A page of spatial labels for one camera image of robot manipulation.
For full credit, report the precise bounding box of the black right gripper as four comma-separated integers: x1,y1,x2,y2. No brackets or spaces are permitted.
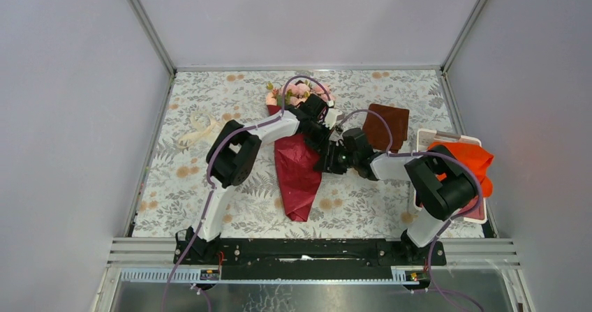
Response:
312,140,358,175

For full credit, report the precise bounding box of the dark maroon wrapping paper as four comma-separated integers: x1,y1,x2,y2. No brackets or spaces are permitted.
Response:
267,104,325,223

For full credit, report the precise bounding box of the peach rose stem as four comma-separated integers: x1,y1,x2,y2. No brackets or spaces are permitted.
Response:
265,82,290,106

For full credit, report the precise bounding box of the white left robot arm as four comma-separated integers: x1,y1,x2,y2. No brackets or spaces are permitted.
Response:
189,95,339,264

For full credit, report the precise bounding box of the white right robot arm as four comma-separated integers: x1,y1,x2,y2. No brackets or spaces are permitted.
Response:
314,128,483,265

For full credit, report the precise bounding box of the floral patterned table mat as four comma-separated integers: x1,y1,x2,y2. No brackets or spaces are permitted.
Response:
131,70,454,238

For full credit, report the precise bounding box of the brown folded cloth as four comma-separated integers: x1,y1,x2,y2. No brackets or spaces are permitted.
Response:
362,103,410,153

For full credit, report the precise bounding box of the white plastic basket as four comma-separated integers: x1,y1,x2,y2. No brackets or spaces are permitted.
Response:
412,128,489,225

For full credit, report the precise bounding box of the cream printed ribbon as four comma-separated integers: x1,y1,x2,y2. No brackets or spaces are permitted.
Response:
176,111,221,149

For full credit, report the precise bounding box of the orange cloth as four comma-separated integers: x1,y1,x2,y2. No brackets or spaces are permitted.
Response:
428,141,494,198

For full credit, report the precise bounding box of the pink cloth in basket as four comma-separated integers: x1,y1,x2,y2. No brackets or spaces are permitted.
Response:
459,198,487,224

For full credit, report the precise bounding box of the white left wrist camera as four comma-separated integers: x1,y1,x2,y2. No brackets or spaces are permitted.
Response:
323,107,343,129

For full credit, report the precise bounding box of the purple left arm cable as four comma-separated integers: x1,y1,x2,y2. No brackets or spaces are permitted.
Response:
159,75,335,312

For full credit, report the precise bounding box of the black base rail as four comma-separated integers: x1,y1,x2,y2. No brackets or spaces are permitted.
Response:
173,238,447,281

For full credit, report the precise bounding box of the aluminium frame post left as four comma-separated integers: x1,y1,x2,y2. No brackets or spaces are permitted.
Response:
127,0,176,76

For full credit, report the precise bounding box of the aluminium frame post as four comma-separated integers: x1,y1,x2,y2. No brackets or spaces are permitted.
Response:
441,0,488,75
127,0,176,76

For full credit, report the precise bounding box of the aluminium frame post right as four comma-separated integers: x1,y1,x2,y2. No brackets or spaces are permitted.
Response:
441,0,488,75

